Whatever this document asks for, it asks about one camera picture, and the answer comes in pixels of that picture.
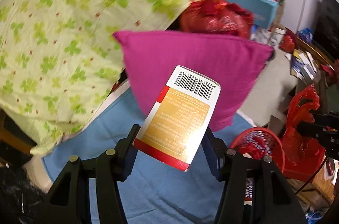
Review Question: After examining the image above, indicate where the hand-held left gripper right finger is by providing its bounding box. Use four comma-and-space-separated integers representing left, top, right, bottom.
201, 127, 308, 224

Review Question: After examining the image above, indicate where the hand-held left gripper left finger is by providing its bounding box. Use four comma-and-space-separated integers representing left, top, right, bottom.
36, 124, 141, 224

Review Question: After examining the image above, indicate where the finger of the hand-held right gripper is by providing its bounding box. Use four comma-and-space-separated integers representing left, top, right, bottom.
310, 111, 339, 121
298, 122, 339, 158

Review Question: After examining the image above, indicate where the orange cardboard box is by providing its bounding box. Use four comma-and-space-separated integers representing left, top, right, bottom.
132, 65, 221, 173

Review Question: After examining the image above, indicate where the red mesh basket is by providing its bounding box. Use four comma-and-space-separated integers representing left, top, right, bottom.
229, 127, 286, 203

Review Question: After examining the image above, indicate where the red box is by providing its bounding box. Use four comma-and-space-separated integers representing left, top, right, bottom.
283, 142, 326, 182

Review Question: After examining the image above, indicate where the blue blanket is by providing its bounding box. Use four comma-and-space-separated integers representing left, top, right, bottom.
41, 86, 257, 224

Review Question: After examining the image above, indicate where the stack of booklets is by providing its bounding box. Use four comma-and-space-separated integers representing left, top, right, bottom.
290, 49, 318, 81

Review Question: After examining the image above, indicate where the black monitor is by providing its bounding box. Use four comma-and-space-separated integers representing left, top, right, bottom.
314, 0, 339, 60

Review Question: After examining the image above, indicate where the cream cushion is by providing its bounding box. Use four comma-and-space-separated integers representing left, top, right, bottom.
22, 155, 55, 189

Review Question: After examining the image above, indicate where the white jar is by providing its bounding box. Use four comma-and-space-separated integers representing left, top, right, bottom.
269, 26, 286, 48

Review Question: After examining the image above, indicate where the pink pillow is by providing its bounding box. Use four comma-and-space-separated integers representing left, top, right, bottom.
113, 30, 274, 132

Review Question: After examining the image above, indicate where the black jacket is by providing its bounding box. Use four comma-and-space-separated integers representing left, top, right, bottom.
0, 166, 51, 224

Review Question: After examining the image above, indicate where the light blue cardboard box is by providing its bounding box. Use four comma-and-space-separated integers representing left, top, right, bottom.
218, 0, 280, 29

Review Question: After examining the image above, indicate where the shiny red bag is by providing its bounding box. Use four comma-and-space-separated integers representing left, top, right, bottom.
179, 0, 255, 39

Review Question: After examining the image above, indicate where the green clover print blanket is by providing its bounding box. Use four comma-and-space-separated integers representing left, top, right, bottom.
0, 0, 221, 157

